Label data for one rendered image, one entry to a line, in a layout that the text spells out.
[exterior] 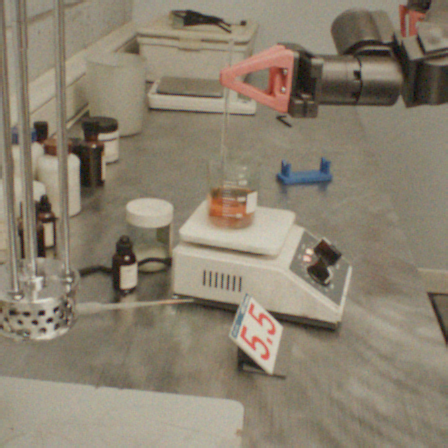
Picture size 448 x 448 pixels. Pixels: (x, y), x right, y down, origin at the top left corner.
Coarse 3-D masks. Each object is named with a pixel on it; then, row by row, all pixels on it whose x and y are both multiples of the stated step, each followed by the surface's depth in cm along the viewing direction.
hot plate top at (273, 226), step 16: (192, 224) 82; (256, 224) 83; (272, 224) 84; (288, 224) 84; (192, 240) 80; (208, 240) 79; (224, 240) 79; (240, 240) 79; (256, 240) 79; (272, 240) 80
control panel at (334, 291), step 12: (300, 240) 85; (312, 240) 87; (300, 252) 83; (312, 252) 85; (300, 264) 81; (312, 264) 82; (336, 264) 86; (348, 264) 88; (300, 276) 78; (336, 276) 84; (324, 288) 79; (336, 288) 81; (336, 300) 79
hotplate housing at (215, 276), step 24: (288, 240) 84; (168, 264) 85; (192, 264) 80; (216, 264) 79; (240, 264) 79; (264, 264) 78; (288, 264) 79; (192, 288) 81; (216, 288) 81; (240, 288) 80; (264, 288) 79; (288, 288) 78; (312, 288) 78; (288, 312) 79; (312, 312) 79; (336, 312) 78
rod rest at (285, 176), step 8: (288, 168) 122; (320, 168) 128; (328, 168) 126; (280, 176) 124; (288, 176) 123; (296, 176) 124; (304, 176) 124; (312, 176) 125; (320, 176) 125; (328, 176) 126
